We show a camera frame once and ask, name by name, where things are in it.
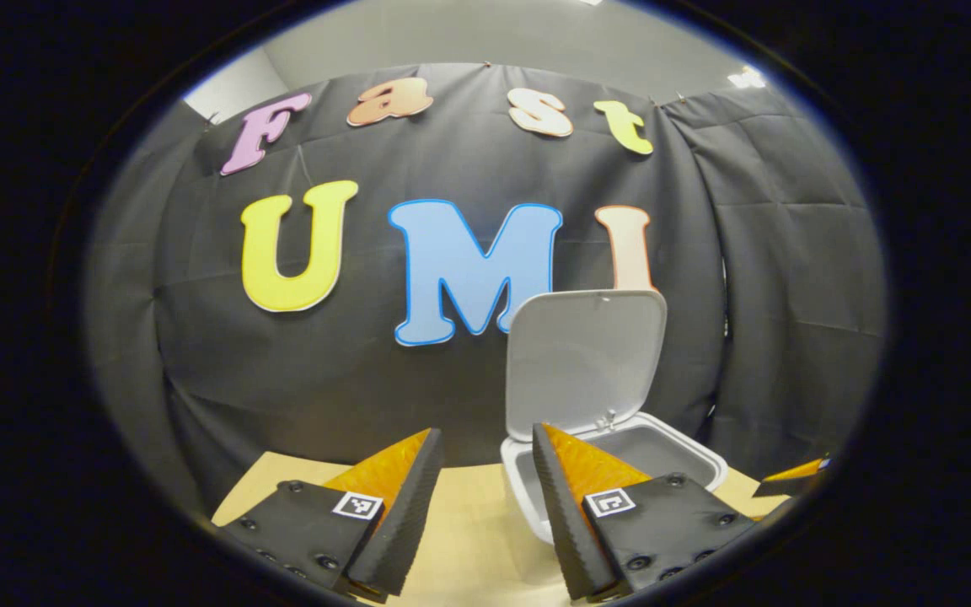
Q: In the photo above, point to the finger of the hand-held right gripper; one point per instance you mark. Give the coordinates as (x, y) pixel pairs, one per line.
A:
(789, 480)

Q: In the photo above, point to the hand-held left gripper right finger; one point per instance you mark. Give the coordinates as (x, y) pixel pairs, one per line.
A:
(570, 531)

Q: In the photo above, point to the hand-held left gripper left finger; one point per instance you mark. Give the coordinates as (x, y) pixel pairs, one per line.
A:
(397, 523)

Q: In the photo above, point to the white desktop garbage bin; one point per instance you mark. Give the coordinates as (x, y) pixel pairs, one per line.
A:
(578, 362)

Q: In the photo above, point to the wooden desktop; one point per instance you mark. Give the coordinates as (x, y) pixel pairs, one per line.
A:
(469, 539)

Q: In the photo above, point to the black backdrop cloth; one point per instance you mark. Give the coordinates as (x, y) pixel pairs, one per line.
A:
(367, 396)

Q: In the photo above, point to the ceiling light panel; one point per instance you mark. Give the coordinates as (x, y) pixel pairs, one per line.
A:
(747, 78)

